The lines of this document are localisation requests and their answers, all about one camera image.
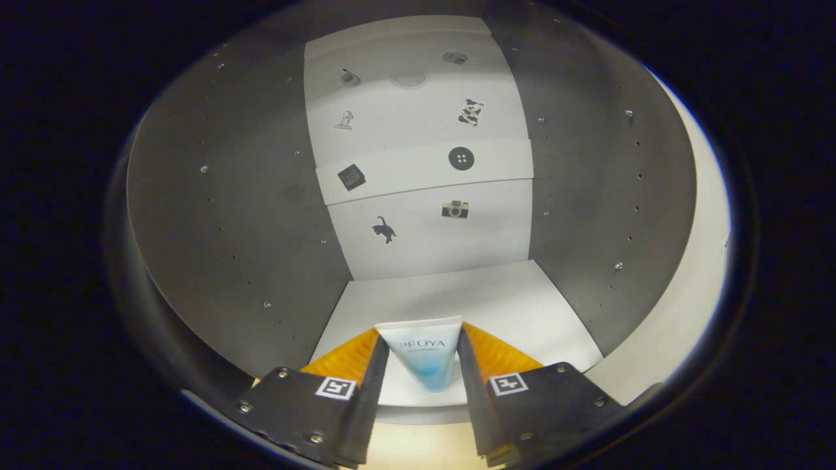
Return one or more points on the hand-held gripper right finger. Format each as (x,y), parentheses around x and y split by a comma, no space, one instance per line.
(480,411)

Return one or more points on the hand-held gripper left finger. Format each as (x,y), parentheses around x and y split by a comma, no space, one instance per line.
(369,405)

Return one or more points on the white blue tube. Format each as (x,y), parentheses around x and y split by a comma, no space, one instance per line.
(424,356)

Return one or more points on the grey cabinet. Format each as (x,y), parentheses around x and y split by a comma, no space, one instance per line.
(228,228)

